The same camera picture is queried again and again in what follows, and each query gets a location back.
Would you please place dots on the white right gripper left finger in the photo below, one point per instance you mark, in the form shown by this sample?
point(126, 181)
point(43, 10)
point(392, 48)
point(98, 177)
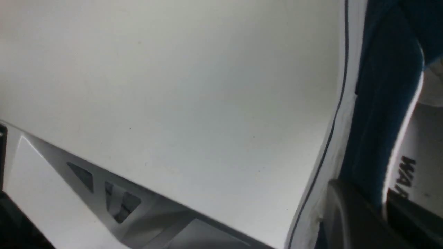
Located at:
point(79, 205)

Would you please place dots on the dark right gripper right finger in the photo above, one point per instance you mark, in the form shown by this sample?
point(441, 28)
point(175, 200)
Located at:
point(350, 222)

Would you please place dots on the navy slip-on shoe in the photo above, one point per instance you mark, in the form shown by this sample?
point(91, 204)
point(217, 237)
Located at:
point(386, 129)

